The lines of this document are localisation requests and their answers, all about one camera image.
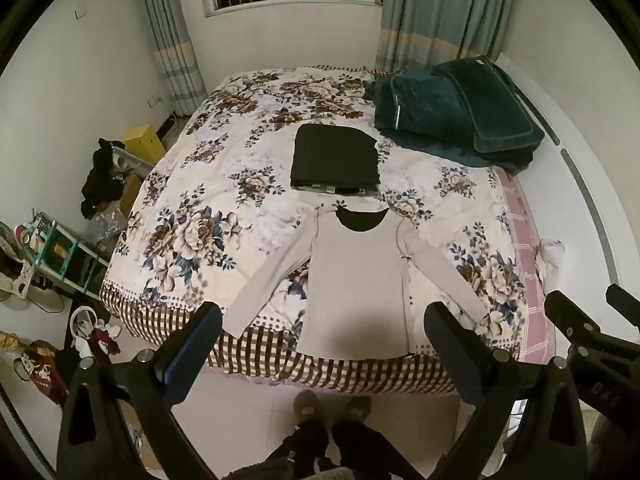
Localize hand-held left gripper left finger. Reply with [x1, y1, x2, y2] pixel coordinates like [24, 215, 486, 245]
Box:
[55, 302, 224, 480]

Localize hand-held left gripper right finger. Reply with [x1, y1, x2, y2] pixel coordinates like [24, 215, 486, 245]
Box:
[424, 301, 590, 480]

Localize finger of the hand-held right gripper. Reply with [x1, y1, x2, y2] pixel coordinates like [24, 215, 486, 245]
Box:
[544, 290, 602, 347]
[605, 284, 640, 322]

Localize grey long-sleeve shirt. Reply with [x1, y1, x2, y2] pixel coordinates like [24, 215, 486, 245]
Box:
[227, 200, 489, 359]

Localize pile of black clothes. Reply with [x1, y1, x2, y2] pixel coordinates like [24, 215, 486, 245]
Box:
[80, 137, 126, 219]

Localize white crumpled cloth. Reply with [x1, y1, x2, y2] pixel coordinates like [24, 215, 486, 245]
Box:
[535, 239, 566, 281]

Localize pink checked bed sheet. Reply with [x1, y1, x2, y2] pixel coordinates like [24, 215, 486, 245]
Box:
[492, 166, 552, 362]

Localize white slippers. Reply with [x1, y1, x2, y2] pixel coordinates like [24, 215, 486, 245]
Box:
[69, 306, 122, 362]

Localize person's right shoe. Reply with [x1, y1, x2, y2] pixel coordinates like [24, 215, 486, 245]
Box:
[344, 395, 374, 429]

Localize person's shoe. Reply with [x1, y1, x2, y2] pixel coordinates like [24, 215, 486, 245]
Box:
[344, 395, 374, 429]
[292, 389, 322, 429]

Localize person's left shoe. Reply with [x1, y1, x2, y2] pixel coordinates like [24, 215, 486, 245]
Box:
[292, 389, 322, 429]

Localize red printed bag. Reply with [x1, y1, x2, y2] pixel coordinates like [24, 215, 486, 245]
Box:
[12, 339, 69, 409]

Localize white curved headboard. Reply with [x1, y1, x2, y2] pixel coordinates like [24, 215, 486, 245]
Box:
[492, 52, 640, 311]

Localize teal storage rack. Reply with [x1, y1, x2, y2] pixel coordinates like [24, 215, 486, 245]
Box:
[19, 209, 112, 297]

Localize clear plastic bag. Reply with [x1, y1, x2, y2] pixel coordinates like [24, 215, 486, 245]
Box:
[84, 209, 127, 252]

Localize floral quilt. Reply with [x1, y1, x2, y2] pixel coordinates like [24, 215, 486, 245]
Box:
[99, 64, 532, 397]

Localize yellow box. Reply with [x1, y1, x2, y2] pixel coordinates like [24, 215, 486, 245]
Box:
[122, 123, 167, 166]

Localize dark teal pillow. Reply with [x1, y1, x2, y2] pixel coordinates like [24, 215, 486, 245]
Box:
[434, 54, 546, 154]

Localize folded black garment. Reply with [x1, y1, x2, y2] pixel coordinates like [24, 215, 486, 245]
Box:
[289, 123, 382, 194]

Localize dark teal blanket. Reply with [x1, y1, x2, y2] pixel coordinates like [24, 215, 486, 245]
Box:
[362, 71, 533, 172]

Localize grey-blue curtain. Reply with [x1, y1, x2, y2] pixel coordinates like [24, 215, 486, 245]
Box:
[137, 0, 209, 120]
[374, 0, 517, 75]

